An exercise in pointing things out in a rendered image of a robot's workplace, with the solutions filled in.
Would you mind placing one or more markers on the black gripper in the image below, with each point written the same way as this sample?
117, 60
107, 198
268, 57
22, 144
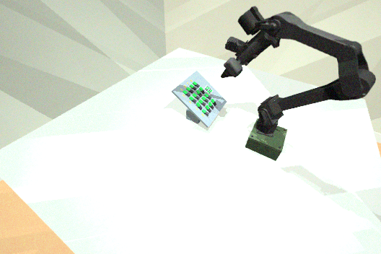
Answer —
234, 66

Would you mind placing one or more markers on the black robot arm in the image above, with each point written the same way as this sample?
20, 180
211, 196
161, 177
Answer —
354, 82

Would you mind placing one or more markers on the light grey switch panel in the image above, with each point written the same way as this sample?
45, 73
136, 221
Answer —
202, 100

